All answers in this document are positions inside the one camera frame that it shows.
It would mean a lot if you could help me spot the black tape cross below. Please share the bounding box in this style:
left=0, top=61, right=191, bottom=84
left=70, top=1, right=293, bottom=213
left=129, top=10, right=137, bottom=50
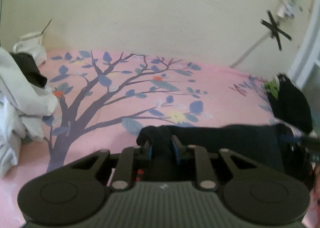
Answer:
left=261, top=10, right=292, bottom=51

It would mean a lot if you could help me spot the pink floral bed sheet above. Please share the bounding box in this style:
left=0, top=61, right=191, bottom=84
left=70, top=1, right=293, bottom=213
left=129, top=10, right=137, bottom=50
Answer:
left=0, top=49, right=320, bottom=228

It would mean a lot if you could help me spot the white bag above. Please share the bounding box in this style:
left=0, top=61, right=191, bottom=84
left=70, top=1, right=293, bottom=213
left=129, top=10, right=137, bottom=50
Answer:
left=13, top=32, right=47, bottom=66

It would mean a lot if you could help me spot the grey wall cable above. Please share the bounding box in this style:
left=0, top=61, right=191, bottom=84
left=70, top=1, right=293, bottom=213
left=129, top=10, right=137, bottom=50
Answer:
left=229, top=33, right=273, bottom=69

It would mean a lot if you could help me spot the white clothes pile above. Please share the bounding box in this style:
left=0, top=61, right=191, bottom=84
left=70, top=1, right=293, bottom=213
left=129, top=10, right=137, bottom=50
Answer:
left=0, top=46, right=60, bottom=177

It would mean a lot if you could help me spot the black red white patterned sweater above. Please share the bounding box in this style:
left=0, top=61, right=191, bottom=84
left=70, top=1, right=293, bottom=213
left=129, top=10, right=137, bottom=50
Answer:
left=136, top=124, right=285, bottom=184

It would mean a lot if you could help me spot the white door frame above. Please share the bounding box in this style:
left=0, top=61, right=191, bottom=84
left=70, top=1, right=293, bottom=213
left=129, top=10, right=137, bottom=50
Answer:
left=287, top=9, right=320, bottom=91

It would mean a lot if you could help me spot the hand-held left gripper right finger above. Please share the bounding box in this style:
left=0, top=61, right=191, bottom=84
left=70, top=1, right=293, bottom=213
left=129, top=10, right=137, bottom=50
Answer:
left=171, top=135, right=255, bottom=191

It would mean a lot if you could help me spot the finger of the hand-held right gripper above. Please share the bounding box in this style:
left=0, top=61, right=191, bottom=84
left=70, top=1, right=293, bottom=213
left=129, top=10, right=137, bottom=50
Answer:
left=281, top=132, right=302, bottom=152

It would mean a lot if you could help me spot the green cloth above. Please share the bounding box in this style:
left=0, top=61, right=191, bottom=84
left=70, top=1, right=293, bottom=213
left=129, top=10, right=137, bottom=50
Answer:
left=264, top=79, right=280, bottom=99

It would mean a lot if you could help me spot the thin black wall cable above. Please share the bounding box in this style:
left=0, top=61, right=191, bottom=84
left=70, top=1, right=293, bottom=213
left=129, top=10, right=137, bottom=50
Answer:
left=41, top=18, right=53, bottom=37

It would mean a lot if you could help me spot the person's right hand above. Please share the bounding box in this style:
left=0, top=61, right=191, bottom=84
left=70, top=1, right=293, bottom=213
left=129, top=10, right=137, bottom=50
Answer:
left=309, top=167, right=320, bottom=207

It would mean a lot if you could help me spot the black garment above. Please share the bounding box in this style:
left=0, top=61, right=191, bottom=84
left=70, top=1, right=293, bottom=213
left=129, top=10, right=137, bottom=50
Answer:
left=9, top=53, right=48, bottom=88

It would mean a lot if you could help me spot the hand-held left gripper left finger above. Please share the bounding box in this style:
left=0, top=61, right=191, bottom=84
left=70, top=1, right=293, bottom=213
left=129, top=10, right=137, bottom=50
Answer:
left=71, top=140, right=153, bottom=191

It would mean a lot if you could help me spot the folded black clothes stack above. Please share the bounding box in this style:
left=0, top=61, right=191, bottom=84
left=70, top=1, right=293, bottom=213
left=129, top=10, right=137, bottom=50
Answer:
left=268, top=74, right=313, bottom=135

